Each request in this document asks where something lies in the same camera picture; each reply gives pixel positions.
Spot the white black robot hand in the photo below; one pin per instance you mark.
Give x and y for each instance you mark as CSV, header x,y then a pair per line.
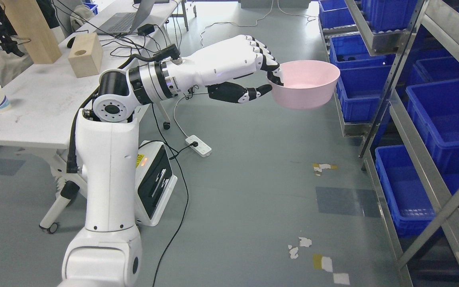
x,y
217,64

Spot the white floor device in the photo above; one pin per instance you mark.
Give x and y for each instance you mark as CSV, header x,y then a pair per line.
x,y
154,182

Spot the tall wooden block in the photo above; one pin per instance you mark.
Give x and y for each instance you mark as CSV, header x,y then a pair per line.
x,y
28,21

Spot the grey laptop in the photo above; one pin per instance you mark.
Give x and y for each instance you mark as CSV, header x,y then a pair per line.
x,y
125,23

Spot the small wooden block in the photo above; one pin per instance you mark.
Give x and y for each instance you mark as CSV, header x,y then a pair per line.
x,y
86,54

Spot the white folding table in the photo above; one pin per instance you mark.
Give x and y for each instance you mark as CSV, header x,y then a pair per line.
x,y
44,101

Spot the steel shelf rack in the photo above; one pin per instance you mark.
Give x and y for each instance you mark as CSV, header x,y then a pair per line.
x,y
410,145

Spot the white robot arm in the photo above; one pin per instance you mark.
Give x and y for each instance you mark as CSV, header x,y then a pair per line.
x,y
127,184

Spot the white power strip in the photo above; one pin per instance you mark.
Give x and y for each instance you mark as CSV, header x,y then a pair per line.
x,y
199,146

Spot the pink ikea bowl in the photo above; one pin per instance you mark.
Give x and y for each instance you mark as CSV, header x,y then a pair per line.
x,y
308,84

